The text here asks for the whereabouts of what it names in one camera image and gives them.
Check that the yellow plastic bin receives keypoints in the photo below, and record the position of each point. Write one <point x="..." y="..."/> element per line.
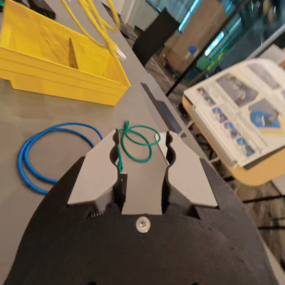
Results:
<point x="44" y="73"/>

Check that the black network switch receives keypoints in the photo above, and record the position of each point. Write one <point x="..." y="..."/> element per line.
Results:
<point x="42" y="9"/>

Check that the black chair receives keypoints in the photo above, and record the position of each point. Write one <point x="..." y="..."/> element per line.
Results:
<point x="155" y="33"/>

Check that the round wooden table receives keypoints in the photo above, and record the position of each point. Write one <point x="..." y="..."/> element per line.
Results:
<point x="251" y="176"/>

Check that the open printed binder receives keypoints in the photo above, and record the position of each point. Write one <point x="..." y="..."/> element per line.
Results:
<point x="233" y="106"/>

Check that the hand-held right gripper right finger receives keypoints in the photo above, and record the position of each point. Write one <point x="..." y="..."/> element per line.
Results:
<point x="189" y="176"/>

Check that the black metal pole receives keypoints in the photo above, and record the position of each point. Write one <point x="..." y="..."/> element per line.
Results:
<point x="200" y="52"/>

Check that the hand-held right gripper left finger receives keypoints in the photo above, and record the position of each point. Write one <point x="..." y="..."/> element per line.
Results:
<point x="98" y="173"/>

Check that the cardboard box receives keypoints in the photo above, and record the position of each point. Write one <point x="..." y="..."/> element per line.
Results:
<point x="196" y="29"/>

